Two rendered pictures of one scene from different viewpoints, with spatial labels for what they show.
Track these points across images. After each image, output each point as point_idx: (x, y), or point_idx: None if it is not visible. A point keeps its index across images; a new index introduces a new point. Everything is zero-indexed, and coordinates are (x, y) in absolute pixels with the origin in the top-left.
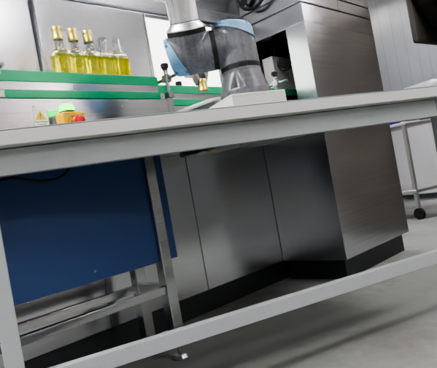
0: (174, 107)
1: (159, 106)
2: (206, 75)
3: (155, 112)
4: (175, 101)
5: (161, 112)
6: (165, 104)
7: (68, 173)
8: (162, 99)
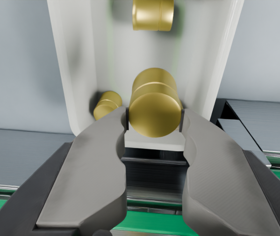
0: (148, 194)
1: None
2: (113, 121)
3: None
4: (127, 219)
5: (273, 128)
6: (266, 141)
7: None
8: (278, 156)
